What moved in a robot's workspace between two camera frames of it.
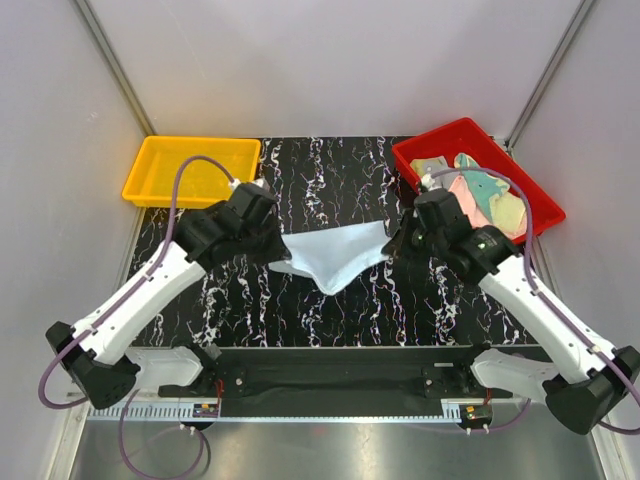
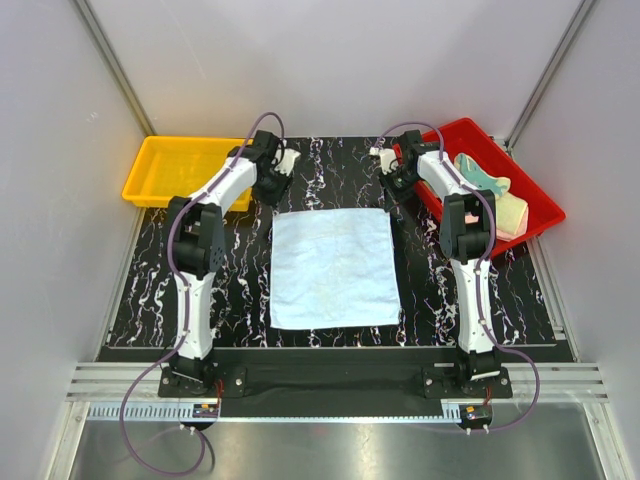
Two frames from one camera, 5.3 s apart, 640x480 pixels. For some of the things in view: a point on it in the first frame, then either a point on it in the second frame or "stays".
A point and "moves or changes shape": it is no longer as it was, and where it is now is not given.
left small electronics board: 206,411 stays
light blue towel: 334,257 moves or changes shape
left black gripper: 277,250 → 275,198
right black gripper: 398,244 → 392,193
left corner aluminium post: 115,66 stays
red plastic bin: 466,136 stays
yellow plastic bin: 150,183 stays
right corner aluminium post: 579,15 stays
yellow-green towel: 508,212 stays
